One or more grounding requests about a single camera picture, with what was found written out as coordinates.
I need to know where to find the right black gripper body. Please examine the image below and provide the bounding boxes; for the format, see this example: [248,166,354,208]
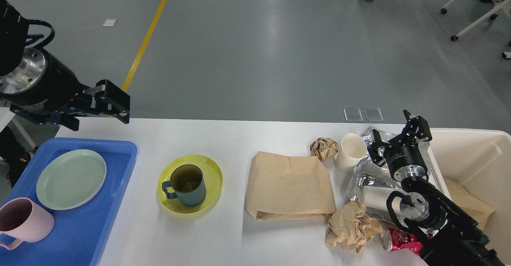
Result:
[384,144,428,182]

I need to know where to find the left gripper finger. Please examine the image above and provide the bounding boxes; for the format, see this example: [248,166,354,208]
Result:
[10,105,80,131]
[78,79,130,124]

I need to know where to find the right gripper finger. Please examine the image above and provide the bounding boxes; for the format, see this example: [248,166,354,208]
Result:
[367,129,388,167]
[401,109,432,146]

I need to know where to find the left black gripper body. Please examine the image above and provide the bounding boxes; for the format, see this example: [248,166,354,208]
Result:
[0,48,86,115]

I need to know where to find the pink mug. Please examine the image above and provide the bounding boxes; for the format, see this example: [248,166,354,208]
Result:
[0,197,55,251]

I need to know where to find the teal mug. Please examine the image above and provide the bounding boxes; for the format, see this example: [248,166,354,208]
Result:
[161,164,206,206]

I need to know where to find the yellow plate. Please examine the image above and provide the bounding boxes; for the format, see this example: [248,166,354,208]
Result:
[156,154,223,214]

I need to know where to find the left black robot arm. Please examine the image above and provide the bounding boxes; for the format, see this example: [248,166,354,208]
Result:
[0,0,130,131]

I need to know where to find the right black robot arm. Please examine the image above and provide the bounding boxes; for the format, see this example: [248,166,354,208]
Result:
[367,110,503,266]

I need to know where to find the silver foil bag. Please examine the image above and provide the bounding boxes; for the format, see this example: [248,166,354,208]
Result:
[346,126,432,223]

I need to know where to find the right clear floor plate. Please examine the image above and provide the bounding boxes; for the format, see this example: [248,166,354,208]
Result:
[364,107,384,121]

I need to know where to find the clear floor plate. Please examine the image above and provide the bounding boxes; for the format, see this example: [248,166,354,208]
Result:
[343,107,364,122]
[364,107,384,121]

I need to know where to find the white side table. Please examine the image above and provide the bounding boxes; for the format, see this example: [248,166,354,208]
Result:
[0,106,37,151]

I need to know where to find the left clear floor plate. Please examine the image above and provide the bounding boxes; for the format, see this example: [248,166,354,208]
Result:
[343,107,364,122]

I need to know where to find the lying white paper cup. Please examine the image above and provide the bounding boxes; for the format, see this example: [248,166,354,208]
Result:
[362,186,405,212]

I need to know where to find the person in dark clothes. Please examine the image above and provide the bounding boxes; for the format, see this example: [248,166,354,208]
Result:
[0,127,34,188]

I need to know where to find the small crumpled brown paper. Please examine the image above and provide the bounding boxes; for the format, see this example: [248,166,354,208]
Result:
[309,137,340,161]

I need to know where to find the light green plate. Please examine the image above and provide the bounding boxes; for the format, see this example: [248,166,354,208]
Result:
[36,149,107,210]

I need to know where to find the beige plastic bin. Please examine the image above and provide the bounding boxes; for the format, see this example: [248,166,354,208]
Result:
[430,128,511,265]

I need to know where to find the large crumpled brown paper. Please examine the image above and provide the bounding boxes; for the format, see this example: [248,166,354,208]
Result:
[325,199,383,253]

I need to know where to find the crushed red can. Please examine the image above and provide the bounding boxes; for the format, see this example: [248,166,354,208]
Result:
[380,228,423,256]

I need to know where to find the brown paper in bin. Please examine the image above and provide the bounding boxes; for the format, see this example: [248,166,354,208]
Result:
[444,177,495,230]

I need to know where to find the flat brown paper bag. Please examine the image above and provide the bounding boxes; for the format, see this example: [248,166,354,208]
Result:
[245,151,337,220]

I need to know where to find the blue plastic tray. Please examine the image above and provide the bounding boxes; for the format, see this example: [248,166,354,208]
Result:
[0,137,138,266]

